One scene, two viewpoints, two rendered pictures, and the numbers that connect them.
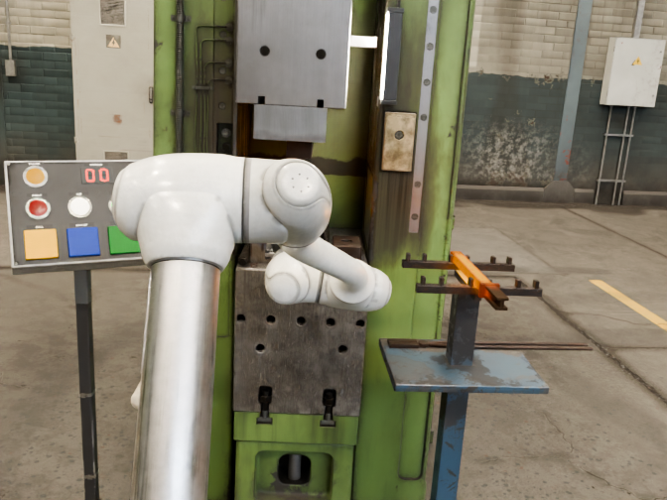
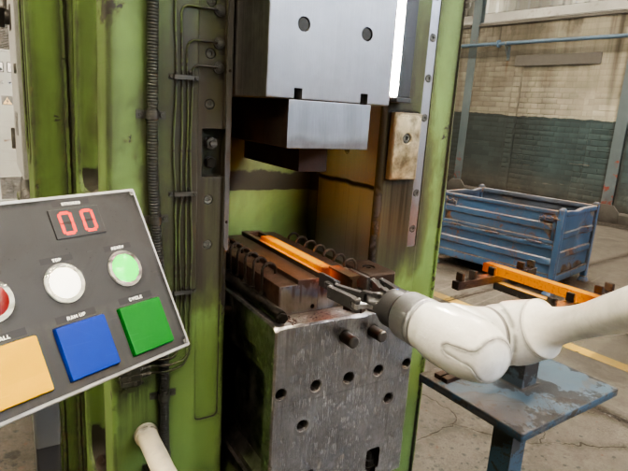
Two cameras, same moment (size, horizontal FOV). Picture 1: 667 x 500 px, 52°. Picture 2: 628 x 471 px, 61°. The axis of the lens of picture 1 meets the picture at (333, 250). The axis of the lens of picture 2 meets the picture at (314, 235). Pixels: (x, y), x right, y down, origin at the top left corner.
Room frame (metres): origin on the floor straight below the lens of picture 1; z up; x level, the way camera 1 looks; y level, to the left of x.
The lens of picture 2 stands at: (0.94, 0.72, 1.35)
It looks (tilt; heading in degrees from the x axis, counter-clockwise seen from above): 13 degrees down; 330
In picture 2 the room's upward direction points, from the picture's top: 4 degrees clockwise
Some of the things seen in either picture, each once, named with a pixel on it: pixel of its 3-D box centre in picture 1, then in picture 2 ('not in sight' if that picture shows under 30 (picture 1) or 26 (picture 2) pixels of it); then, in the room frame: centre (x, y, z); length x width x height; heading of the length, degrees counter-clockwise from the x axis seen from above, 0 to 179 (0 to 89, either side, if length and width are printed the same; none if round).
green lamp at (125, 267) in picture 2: not in sight; (125, 267); (1.77, 0.57, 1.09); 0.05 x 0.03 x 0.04; 92
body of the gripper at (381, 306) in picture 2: not in sight; (389, 305); (1.69, 0.11, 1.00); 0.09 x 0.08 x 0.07; 2
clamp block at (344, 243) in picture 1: (345, 251); (366, 278); (1.96, -0.04, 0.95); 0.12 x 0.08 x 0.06; 2
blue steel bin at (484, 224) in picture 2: not in sight; (511, 233); (4.16, -3.27, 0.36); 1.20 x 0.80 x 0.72; 13
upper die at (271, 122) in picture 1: (293, 117); (282, 121); (2.10, 0.14, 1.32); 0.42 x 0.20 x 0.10; 2
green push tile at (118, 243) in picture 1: (123, 239); (145, 325); (1.73, 0.55, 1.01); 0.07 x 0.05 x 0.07; 117
